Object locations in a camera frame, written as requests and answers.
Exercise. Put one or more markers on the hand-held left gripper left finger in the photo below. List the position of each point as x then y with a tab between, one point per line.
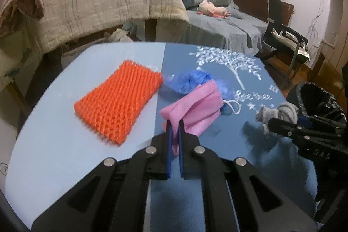
170	150

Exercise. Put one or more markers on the pale crumpled cloth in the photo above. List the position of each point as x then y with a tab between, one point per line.
119	35

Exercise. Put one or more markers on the blue tree print tablecloth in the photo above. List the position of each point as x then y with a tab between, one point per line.
54	139

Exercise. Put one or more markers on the black metal chair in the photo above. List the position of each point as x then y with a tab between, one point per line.
274	11

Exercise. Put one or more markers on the black lined trash bin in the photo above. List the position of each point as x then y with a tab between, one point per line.
326	101

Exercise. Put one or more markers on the yellow wooden wardrobe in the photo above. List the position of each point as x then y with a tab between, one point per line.
334	58

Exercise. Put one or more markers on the bed with grey sheet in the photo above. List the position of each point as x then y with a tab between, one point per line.
217	28

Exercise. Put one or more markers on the orange foam net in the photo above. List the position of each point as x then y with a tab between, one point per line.
117	101

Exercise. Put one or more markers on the pink face mask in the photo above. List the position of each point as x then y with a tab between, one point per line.
198	107

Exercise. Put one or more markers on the grey sock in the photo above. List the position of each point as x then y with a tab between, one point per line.
285	112

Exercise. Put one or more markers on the blue plastic bag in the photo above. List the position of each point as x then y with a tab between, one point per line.
190	81

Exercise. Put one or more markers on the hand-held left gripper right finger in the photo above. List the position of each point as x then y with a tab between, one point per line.
181	150

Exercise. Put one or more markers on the silver bag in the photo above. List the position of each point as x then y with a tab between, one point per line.
301	51

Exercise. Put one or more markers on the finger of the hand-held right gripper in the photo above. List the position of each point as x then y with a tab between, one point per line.
293	131
323	122

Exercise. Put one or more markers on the pink plush toy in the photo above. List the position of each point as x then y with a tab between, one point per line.
208	7

